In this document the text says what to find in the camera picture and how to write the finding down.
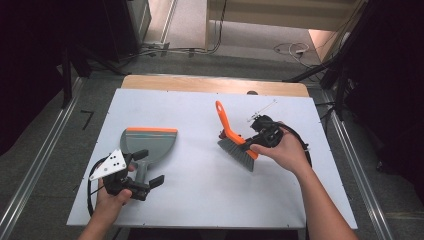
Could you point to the beige wooden desk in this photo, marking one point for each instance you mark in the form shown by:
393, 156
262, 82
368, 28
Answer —
283, 15

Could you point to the person's right hand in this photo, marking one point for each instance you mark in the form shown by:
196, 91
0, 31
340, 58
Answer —
288, 151

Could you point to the black metal stand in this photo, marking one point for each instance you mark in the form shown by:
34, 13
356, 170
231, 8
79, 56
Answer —
66, 76

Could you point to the long metal floor rail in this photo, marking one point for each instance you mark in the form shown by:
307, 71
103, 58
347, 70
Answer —
360, 173
36, 160

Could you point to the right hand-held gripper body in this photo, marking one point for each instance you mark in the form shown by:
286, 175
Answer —
266, 131

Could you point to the person's left hand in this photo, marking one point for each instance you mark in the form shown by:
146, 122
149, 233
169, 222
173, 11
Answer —
108, 203

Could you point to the orange brush with grey bristles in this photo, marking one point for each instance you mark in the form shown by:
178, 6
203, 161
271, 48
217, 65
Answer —
225, 121

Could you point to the pile of red and green beans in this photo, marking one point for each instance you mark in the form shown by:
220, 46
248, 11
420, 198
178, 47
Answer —
222, 135

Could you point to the wooden table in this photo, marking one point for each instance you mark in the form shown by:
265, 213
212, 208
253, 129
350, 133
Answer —
200, 85

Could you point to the grey dustpan with orange edge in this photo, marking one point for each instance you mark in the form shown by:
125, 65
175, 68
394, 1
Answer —
150, 143

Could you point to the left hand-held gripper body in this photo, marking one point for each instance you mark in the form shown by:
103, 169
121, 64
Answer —
111, 165

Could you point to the black cabinet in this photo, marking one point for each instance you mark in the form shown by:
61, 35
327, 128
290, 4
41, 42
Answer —
123, 26

